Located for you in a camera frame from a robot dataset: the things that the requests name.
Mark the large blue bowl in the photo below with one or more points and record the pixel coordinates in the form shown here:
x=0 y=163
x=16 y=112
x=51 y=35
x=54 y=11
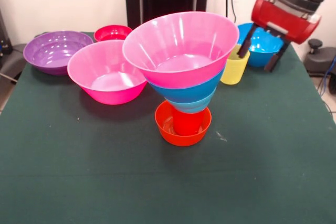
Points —
x=189 y=93
x=262 y=48

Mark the stack of small blue bowls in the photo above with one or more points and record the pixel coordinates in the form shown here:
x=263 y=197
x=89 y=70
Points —
x=199 y=103

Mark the dark green table cloth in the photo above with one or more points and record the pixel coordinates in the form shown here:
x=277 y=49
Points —
x=168 y=182

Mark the yellow cup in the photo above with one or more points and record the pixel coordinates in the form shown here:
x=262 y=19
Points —
x=233 y=70

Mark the large pink bowl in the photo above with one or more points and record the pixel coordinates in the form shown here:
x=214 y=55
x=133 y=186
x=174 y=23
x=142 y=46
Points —
x=105 y=69
x=168 y=48

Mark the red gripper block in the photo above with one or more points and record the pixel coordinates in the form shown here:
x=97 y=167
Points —
x=283 y=22

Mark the purple bowl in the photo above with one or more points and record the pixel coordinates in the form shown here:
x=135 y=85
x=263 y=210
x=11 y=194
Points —
x=52 y=48

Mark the small crimson bowl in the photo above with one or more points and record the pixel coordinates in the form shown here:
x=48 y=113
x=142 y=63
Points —
x=111 y=32

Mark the black pedestal foot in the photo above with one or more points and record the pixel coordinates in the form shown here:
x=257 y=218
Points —
x=10 y=61
x=324 y=60

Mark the orange bowl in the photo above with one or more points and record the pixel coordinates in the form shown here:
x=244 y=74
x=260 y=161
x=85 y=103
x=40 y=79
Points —
x=165 y=132

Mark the red cup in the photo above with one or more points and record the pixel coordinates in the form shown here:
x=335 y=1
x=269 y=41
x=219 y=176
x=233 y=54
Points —
x=187 y=124

